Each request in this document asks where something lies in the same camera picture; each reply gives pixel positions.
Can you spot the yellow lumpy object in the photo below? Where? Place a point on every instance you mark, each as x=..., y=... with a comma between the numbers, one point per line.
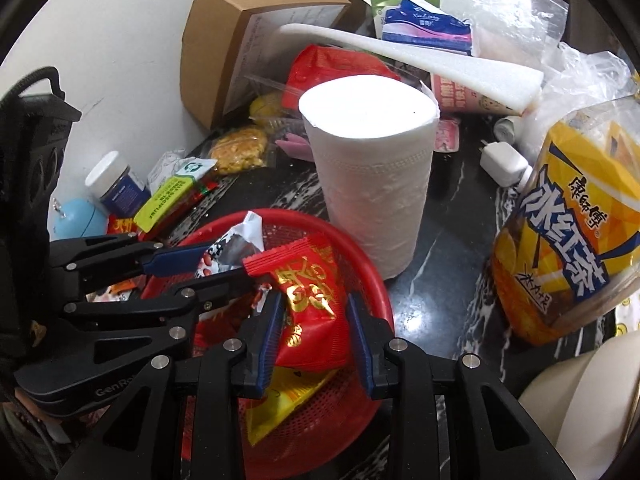
x=265, y=107

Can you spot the red orange snack packets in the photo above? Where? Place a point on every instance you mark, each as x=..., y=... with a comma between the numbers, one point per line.
x=122, y=225

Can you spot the pink instant noodle cup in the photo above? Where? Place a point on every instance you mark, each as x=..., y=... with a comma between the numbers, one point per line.
x=460, y=95

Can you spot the light blue round toy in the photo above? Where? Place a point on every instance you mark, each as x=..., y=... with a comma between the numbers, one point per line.
x=77, y=220

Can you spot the red packet gold print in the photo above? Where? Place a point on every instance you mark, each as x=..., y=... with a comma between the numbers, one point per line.
x=310, y=300

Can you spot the black white snack packet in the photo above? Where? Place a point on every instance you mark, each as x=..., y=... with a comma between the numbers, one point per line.
x=235, y=245

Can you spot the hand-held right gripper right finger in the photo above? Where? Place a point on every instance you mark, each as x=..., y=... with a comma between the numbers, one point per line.
x=362, y=345

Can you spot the iced tea plastic bottle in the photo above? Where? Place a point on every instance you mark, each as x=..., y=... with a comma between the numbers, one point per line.
x=565, y=220

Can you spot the crumpled clear plastic bag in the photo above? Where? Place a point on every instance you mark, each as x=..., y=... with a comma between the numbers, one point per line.
x=585, y=80

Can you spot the clear plastic container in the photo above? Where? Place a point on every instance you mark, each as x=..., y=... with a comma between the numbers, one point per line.
x=272, y=90

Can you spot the pink small packet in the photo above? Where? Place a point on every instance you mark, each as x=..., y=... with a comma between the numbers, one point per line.
x=295, y=147
x=446, y=136

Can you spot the white sachet green logo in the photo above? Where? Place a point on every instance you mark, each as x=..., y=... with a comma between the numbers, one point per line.
x=175, y=165

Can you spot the yellow corn snack packet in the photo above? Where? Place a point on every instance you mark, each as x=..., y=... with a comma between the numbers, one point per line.
x=239, y=150

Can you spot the lime green label packet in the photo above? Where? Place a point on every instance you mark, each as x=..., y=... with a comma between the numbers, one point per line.
x=162, y=205

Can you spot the clear zip bag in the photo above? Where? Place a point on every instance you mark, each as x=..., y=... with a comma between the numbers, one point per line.
x=510, y=15

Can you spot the red plastic basket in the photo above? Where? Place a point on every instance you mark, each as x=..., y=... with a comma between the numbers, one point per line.
x=350, y=410

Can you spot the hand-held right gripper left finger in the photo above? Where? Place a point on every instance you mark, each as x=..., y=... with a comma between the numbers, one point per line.
x=265, y=340

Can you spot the smiley print cloth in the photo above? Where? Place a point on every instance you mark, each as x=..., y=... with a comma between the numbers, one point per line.
x=627, y=315

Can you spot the large red snack bag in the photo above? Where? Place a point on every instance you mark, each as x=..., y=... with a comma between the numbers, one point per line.
x=320, y=67

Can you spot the white foam sheet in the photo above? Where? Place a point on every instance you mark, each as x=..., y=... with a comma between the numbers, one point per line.
x=450, y=67

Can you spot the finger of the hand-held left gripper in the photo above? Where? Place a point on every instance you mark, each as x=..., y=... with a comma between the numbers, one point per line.
x=210, y=290
x=175, y=260

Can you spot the blue jar white lid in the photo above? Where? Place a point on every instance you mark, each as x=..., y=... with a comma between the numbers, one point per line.
x=117, y=185

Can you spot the blue tissue pack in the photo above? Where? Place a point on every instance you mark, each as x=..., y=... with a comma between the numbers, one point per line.
x=425, y=20

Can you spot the small white adapter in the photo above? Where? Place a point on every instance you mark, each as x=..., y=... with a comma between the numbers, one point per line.
x=507, y=129

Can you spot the white toilet paper roll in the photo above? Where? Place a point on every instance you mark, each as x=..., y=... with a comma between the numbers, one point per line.
x=375, y=185

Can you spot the white charger plug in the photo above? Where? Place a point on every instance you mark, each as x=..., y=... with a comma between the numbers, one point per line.
x=502, y=162

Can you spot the brown cardboard box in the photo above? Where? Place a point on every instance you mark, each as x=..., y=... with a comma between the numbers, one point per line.
x=220, y=35

